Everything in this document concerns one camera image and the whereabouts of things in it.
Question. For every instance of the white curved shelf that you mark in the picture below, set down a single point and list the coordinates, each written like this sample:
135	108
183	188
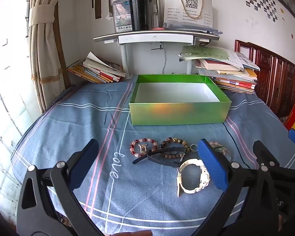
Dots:
152	38

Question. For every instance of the white wrist watch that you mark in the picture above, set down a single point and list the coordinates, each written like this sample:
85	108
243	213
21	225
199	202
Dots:
189	162

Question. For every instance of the grey folder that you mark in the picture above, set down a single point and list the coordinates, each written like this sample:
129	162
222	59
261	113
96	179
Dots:
191	28

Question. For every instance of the black thermos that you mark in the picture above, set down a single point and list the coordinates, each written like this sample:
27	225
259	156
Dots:
139	12

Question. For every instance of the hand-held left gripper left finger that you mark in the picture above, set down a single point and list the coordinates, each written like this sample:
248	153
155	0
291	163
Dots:
84	166

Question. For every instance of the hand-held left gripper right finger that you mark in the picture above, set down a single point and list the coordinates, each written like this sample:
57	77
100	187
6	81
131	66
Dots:
212	167

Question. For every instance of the beige curtain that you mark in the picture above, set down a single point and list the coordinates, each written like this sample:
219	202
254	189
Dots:
43	41

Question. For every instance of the red wooden headboard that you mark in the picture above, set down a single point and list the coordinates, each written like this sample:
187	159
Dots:
272	78

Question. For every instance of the small stack of books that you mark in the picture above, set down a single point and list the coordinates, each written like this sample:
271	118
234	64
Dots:
98	73

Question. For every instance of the green cardboard box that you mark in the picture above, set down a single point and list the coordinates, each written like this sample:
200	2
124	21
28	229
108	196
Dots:
177	114

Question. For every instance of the blue striped bed sheet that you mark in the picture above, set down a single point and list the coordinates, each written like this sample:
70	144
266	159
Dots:
88	118

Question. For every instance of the window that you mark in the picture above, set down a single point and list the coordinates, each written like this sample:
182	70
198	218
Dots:
7	91

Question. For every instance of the large stack of books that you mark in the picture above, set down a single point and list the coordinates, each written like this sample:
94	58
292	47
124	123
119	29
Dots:
231	78

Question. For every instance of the clear plastic bottle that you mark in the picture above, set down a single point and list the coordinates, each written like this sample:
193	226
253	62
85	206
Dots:
155	18

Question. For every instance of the white paper bag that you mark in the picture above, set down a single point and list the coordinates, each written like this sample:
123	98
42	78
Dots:
174	7

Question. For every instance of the dark wall stickers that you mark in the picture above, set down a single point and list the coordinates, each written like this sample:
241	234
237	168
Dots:
98	0

